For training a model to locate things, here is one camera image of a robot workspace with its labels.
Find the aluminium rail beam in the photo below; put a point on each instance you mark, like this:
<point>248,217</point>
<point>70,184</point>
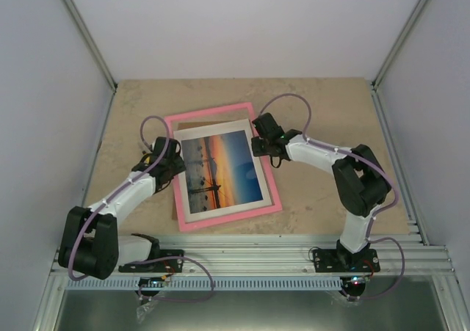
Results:
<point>283,255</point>

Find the right aluminium corner post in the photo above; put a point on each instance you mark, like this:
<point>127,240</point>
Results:
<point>409,26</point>

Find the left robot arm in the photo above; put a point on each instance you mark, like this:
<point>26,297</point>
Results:
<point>90,242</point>

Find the aluminium corner post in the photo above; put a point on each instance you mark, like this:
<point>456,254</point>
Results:
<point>409,26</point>
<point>90,43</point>

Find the pink picture frame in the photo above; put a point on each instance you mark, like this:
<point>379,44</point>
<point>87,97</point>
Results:
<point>216,115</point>

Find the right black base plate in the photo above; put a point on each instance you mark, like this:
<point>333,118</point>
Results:
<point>331,260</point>

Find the grey slotted cable duct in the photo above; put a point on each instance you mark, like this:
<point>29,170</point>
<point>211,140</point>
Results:
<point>215,284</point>

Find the right circuit board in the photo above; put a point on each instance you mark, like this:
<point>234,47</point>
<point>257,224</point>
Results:
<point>357,280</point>

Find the left aluminium corner post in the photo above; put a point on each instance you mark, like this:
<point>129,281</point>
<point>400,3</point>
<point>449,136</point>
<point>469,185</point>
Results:
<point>90,43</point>

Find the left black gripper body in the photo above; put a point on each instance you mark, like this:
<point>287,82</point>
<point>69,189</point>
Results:
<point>178,168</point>

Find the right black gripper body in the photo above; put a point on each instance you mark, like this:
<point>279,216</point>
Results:
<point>258,151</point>

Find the circuit board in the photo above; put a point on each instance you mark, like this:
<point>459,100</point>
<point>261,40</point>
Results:
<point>154,282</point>
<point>357,280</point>

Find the left circuit board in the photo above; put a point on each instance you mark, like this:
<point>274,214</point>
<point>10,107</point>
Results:
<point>154,282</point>

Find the sunset photo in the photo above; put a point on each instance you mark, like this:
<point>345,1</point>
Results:
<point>220,172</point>

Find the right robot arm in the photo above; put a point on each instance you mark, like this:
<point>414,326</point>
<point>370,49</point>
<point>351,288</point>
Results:
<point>360,181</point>

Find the white mat board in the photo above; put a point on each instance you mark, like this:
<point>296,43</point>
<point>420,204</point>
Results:
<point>182,205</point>

